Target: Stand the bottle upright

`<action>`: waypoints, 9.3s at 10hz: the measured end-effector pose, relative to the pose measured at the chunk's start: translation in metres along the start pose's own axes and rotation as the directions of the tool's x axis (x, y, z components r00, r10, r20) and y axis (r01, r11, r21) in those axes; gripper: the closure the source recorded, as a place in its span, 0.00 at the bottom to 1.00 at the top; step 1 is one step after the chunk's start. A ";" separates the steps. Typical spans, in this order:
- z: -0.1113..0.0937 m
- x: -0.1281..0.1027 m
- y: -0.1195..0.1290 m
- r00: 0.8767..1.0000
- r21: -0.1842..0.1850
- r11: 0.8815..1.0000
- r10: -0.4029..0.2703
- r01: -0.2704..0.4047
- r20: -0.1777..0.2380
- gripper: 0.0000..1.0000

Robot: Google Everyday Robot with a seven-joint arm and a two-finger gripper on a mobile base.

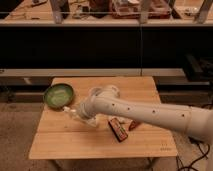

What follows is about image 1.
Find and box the clear plastic bottle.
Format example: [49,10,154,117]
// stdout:
[63,106,98,127]

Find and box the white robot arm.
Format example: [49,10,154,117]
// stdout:
[77,85,213,144]

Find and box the clear plastic cup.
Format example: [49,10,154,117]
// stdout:
[89,87,102,96]

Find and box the green bowl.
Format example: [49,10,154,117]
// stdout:
[43,83,74,109]

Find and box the wooden table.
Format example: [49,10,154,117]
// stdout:
[29,77,177,159]

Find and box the dark snack bar packet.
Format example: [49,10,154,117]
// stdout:
[108,118,128,142]

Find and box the small red brown packet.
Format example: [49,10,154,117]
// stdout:
[128,121,141,131]

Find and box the red tray on shelf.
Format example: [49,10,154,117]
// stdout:
[109,0,171,19]

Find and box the long workbench shelf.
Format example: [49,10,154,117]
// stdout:
[0,0,213,27]

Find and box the black cable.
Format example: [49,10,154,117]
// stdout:
[175,138,212,171]

